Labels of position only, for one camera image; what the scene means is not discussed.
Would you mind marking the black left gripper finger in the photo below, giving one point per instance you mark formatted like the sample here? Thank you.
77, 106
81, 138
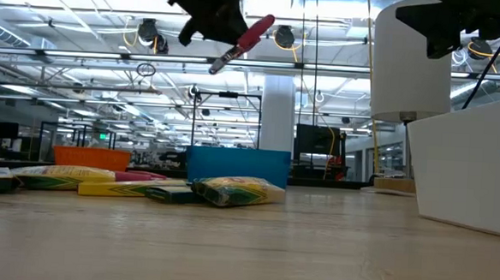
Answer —
226, 25

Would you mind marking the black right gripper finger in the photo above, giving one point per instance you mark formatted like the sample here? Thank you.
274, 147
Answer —
440, 25

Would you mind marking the plastic-wrapped Crayola crayon pack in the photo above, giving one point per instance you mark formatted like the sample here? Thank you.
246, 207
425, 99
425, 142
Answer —
59, 179
238, 191

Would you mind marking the white building column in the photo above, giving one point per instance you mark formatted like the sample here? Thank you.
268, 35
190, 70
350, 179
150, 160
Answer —
278, 116

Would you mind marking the blue plastic tray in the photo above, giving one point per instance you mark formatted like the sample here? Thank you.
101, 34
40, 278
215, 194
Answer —
236, 163

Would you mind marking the white plastic tray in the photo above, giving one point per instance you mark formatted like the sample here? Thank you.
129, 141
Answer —
467, 168

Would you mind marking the orange mesh plastic basket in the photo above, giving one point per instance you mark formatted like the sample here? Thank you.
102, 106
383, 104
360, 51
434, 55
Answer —
90, 157

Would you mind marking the black monitor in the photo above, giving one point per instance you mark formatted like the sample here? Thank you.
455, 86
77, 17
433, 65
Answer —
2, 130

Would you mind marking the black metal rig frame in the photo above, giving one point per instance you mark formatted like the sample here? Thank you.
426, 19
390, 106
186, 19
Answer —
228, 94

